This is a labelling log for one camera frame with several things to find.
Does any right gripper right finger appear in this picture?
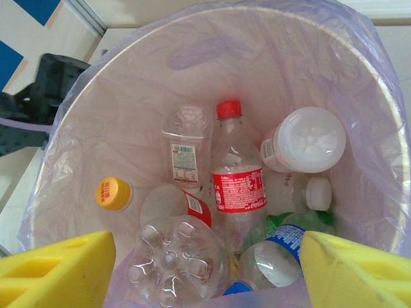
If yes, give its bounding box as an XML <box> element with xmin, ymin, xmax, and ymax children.
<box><xmin>299</xmin><ymin>230</ymin><xmax>411</xmax><ymax>308</ymax></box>

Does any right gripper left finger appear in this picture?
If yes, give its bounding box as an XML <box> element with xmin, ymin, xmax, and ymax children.
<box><xmin>0</xmin><ymin>230</ymin><xmax>116</xmax><ymax>308</ymax></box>

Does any clear bottle blue label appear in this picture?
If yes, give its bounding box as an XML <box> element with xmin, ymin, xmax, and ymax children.
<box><xmin>221</xmin><ymin>223</ymin><xmax>311</xmax><ymax>298</ymax></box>

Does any frosted bottle white cap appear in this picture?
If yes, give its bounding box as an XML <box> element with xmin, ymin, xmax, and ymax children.
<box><xmin>265</xmin><ymin>171</ymin><xmax>333</xmax><ymax>214</ymax></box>

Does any green plastic bottle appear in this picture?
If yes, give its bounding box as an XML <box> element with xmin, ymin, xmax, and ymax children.
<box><xmin>243</xmin><ymin>210</ymin><xmax>337</xmax><ymax>250</ymax></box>

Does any clear cola bottle red label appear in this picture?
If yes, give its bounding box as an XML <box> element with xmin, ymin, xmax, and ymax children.
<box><xmin>139</xmin><ymin>184</ymin><xmax>213</xmax><ymax>229</ymax></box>
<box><xmin>210</xmin><ymin>99</ymin><xmax>269</xmax><ymax>248</ymax></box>
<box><xmin>126</xmin><ymin>214</ymin><xmax>231</xmax><ymax>308</ymax></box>

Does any whitish bottle red cap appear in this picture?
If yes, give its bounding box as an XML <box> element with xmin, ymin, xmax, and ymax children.
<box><xmin>259</xmin><ymin>107</ymin><xmax>347</xmax><ymax>174</ymax></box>

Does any small clear bottle green label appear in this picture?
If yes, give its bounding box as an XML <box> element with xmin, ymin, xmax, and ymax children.
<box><xmin>161</xmin><ymin>104</ymin><xmax>211</xmax><ymax>196</ymax></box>

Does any white plastic waste bin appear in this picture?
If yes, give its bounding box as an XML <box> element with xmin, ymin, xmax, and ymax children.
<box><xmin>24</xmin><ymin>8</ymin><xmax>407</xmax><ymax>308</ymax></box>

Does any cola bottle yellow cap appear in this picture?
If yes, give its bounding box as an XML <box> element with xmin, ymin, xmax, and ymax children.
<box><xmin>94</xmin><ymin>176</ymin><xmax>136</xmax><ymax>214</ymax></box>

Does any aluminium frame post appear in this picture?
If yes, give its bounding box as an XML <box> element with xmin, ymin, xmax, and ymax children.
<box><xmin>62</xmin><ymin>0</ymin><xmax>109</xmax><ymax>38</ymax></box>

